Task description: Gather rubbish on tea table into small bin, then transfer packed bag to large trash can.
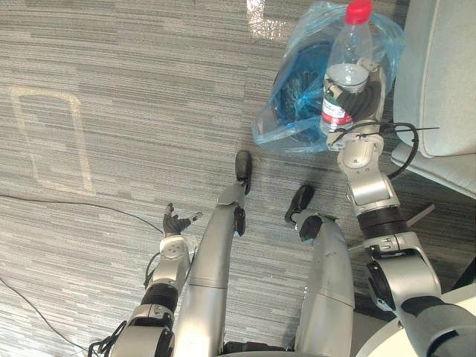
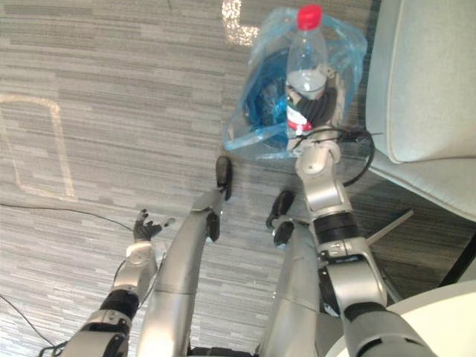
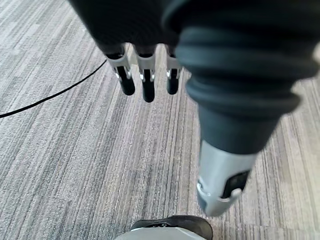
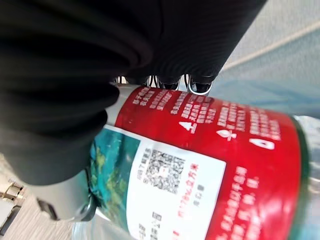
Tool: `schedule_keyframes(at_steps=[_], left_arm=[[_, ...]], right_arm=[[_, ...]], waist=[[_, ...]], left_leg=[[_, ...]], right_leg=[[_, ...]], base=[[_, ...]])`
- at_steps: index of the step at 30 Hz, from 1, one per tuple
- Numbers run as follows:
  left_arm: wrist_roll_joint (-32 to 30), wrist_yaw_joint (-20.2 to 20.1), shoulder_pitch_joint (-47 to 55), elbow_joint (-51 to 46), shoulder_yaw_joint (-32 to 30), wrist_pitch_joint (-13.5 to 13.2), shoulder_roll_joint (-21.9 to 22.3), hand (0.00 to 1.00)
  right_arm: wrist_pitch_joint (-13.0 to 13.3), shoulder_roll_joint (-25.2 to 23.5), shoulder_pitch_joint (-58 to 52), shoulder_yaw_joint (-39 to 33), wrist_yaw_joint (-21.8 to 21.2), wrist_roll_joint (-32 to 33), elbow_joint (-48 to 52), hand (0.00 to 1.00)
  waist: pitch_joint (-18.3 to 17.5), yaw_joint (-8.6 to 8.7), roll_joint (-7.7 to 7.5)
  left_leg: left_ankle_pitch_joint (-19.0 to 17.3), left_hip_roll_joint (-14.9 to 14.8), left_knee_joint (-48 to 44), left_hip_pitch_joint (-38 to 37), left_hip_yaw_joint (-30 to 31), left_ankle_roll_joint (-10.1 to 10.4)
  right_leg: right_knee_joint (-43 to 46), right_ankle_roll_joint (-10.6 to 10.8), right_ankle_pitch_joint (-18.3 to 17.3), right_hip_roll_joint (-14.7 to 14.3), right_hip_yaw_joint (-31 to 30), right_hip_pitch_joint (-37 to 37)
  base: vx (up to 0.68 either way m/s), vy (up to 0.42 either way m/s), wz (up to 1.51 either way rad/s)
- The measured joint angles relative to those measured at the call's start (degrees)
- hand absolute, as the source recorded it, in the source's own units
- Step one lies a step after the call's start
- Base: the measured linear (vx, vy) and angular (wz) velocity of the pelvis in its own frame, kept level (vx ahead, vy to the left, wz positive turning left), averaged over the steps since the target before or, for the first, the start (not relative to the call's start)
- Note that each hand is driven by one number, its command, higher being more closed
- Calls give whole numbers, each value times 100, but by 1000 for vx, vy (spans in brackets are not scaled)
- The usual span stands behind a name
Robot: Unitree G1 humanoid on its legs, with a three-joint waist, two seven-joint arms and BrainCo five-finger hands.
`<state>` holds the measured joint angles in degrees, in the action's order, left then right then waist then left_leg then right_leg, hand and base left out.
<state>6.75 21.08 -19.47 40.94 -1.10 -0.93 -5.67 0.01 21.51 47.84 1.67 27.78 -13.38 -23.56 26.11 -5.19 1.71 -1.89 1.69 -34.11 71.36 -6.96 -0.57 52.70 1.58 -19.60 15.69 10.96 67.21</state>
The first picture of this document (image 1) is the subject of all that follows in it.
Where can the light grey sofa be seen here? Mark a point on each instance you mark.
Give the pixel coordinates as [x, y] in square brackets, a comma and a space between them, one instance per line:
[435, 85]

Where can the white round tea table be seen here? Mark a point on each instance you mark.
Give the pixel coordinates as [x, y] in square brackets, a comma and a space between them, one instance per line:
[416, 327]

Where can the small dark waste bin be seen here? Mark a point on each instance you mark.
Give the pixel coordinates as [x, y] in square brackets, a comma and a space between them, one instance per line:
[297, 80]

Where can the clear plastic bottle red cap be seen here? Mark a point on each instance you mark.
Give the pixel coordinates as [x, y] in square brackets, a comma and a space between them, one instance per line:
[347, 67]

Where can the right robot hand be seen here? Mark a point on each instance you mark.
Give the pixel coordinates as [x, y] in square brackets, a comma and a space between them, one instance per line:
[362, 100]

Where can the blue plastic bin bag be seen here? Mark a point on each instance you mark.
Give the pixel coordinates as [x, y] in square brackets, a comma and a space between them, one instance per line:
[297, 93]

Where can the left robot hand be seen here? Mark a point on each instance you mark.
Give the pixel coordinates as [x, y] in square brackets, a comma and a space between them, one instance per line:
[173, 223]

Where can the right silver robot leg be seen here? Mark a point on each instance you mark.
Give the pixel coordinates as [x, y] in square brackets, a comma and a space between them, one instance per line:
[321, 275]

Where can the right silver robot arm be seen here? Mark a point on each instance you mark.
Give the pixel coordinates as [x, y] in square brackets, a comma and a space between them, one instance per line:
[386, 238]

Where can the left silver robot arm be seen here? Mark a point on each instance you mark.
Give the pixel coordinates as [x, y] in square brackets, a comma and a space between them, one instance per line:
[160, 286]

